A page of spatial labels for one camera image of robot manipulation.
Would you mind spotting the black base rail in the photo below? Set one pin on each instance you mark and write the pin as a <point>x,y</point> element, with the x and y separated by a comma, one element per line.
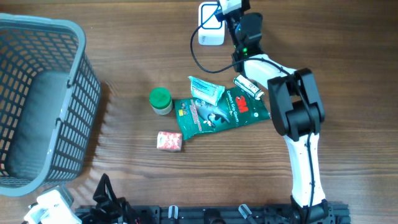
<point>268,214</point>

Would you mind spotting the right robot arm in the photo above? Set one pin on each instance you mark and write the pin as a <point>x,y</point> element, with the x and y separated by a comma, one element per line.
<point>296,110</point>

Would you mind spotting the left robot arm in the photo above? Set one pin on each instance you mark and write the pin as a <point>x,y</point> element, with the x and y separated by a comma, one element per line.
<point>109,207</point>

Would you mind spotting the white barcode scanner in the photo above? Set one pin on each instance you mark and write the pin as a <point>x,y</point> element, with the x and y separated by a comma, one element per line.
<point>212,31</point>

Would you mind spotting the green 3M gloves package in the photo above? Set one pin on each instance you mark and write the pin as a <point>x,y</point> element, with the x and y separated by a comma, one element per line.
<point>235,109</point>

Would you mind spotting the grey plastic shopping basket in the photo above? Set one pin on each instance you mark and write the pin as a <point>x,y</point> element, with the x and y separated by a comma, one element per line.
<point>49,99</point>

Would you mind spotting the white teal pouch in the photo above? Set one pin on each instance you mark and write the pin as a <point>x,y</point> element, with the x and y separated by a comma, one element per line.
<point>206,91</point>

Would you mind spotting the red white patterned box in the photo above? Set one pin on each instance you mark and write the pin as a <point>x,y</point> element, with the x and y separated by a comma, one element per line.
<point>169,141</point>

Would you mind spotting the green lid jar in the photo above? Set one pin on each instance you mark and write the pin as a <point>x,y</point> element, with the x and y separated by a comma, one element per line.
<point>161,101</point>

